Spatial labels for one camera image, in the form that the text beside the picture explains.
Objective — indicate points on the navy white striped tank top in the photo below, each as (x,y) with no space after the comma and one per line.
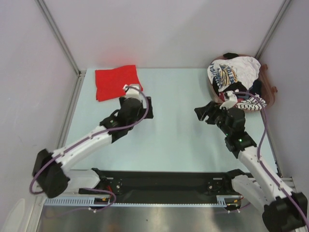
(252,104)

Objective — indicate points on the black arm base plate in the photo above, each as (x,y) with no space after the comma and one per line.
(164,187)

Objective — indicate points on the white printed tank top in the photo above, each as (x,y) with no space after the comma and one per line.
(251,68)

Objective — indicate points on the red tank top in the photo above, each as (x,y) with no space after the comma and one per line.
(110,82)

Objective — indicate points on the brown translucent laundry basket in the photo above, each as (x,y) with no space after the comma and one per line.
(267,90)

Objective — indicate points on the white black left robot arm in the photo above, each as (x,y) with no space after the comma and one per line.
(52,172)

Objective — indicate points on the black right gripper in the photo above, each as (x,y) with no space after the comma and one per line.
(210,109)

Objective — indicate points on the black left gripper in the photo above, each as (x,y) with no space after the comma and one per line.
(142,111)

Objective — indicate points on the white slotted cable duct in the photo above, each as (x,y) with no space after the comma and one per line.
(93,202)

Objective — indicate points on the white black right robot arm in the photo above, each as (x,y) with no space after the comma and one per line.
(281,208)

